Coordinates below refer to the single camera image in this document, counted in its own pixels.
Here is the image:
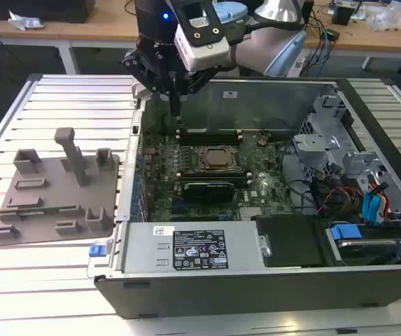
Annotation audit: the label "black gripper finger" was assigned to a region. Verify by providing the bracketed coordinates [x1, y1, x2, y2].
[175, 68, 218, 116]
[121, 50, 176, 116]

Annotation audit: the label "black RAM slots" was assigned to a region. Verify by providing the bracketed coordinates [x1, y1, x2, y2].
[177, 127, 245, 147]
[175, 169, 252, 181]

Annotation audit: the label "grey case corner clip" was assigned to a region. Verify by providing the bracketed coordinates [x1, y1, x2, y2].
[131, 78, 152, 99]

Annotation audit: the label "wooden desk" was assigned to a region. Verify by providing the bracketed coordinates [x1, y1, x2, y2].
[301, 6, 401, 71]
[0, 10, 204, 76]

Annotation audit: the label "metal CPU socket cover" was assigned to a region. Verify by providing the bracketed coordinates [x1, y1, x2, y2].
[196, 145, 239, 171]

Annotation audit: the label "silver CPU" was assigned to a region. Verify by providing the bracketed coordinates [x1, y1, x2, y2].
[205, 148, 231, 165]

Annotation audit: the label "pale blue teach pendant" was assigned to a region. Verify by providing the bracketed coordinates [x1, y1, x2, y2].
[266, 31, 308, 78]

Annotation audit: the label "black graphics card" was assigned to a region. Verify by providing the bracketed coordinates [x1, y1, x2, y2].
[182, 180, 234, 203]

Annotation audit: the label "black box on desk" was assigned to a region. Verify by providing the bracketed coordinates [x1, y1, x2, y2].
[0, 0, 96, 24]

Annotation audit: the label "crumpled clear plastic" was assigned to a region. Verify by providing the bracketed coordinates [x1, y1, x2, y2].
[7, 8, 45, 32]

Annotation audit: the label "green motherboard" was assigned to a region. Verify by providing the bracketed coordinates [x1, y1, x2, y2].
[139, 132, 297, 223]

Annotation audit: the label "metal drive cage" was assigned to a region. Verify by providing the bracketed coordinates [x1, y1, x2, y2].
[293, 94, 390, 197]

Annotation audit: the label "silver chipset heat sink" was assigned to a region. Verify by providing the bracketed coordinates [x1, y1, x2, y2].
[238, 206, 267, 221]

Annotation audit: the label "grey parts rack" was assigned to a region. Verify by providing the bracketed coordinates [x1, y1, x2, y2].
[0, 127, 122, 248]

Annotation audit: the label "grey power supply unit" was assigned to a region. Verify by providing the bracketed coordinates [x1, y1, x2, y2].
[121, 222, 267, 274]

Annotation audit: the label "black plastic drive cover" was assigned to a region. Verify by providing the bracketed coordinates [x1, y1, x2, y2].
[251, 215, 327, 269]

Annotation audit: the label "clear plastic bags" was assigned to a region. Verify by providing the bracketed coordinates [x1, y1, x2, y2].
[367, 0, 401, 34]

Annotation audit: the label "hard disk in blue carrier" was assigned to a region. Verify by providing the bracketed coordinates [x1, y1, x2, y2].
[325, 220, 401, 267]

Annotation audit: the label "open black PC case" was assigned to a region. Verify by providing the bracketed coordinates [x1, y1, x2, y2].
[86, 75, 401, 319]

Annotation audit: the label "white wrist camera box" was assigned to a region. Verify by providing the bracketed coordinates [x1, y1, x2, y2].
[174, 0, 231, 71]

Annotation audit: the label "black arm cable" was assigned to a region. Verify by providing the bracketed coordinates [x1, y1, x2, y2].
[227, 20, 302, 46]

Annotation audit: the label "blue hanging cable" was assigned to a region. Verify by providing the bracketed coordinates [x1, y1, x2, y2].
[317, 17, 330, 76]

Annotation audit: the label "red and yellow wires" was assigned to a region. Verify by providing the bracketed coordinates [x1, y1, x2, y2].
[325, 187, 365, 214]

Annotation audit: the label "blue flat cable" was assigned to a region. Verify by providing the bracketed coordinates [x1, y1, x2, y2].
[363, 190, 385, 227]

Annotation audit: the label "orange flat cable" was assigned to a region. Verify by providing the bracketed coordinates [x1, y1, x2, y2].
[370, 178, 392, 223]

